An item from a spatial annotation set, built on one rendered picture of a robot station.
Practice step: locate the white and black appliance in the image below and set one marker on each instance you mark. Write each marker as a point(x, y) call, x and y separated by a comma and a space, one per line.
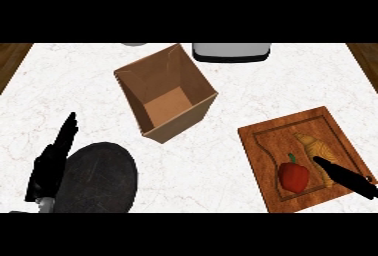
point(230, 52)

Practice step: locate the brown wooden cutting board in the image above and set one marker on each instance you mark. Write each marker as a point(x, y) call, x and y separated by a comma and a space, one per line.
point(301, 159)

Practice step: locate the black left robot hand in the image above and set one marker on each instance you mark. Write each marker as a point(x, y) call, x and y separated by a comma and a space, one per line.
point(53, 165)

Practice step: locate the brown cardboard box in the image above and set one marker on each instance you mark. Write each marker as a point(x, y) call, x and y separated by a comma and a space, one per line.
point(164, 94)

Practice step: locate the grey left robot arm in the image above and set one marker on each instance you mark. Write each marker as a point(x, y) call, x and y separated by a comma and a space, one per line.
point(44, 205)

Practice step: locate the grey round object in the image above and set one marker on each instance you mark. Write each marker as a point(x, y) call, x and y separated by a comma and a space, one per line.
point(133, 44)

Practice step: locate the black round plate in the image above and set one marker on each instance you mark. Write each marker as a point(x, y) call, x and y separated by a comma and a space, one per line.
point(96, 178)

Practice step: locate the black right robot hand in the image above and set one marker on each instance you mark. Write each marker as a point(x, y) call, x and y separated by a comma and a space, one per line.
point(347, 178)

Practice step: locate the red bell pepper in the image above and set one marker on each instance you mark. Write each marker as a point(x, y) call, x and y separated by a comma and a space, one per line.
point(294, 176)

